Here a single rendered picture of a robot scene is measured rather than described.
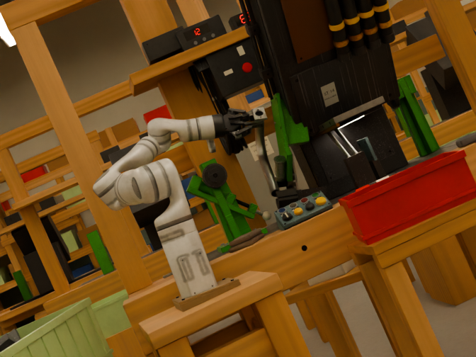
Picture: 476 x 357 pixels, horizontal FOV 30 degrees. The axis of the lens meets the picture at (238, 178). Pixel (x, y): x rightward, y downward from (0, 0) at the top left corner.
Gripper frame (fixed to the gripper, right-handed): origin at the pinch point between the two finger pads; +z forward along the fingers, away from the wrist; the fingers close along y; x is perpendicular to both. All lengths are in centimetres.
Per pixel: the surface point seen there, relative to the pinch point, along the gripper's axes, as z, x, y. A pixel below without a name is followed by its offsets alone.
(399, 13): 288, 379, 588
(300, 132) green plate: 10.8, -4.1, -13.3
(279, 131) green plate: 4.9, -2.8, -9.9
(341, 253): 12, 4, -57
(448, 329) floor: 100, 175, 28
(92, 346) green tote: -58, -2, -77
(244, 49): 1.7, -7.7, 27.9
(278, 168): 2.0, 2.4, -20.6
